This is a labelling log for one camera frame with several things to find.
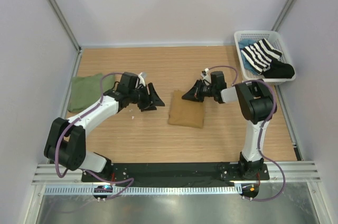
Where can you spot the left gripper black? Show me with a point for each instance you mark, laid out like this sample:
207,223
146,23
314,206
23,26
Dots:
155,99

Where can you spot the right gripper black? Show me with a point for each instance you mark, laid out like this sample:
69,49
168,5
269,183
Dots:
194,93

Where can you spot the tan tank top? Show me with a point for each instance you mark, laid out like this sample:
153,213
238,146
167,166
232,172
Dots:
184,112

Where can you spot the green tank top blue trim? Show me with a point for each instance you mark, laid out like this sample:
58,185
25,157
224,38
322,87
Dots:
85,91

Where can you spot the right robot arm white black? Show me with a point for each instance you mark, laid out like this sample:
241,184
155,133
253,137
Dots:
257,104

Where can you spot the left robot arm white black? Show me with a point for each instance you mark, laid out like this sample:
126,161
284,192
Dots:
66,142

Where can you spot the black white striped tank top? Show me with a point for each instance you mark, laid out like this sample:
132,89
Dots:
264,54

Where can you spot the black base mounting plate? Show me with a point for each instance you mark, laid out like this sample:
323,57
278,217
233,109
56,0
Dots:
180,175

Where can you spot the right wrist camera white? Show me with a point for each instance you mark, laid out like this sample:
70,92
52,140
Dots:
206,79

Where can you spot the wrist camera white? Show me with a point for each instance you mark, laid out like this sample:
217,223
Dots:
206,79
141,80

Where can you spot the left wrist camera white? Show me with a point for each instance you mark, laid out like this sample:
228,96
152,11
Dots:
141,80

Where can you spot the right aluminium corner post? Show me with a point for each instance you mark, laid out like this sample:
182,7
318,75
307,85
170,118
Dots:
287,2

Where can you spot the aluminium corner post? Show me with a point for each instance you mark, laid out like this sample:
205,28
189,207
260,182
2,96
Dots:
287,2
62,20

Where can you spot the white slotted cable duct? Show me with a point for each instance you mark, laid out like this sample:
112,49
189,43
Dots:
105,190

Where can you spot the left aluminium corner post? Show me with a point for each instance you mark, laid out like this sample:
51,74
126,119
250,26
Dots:
62,20

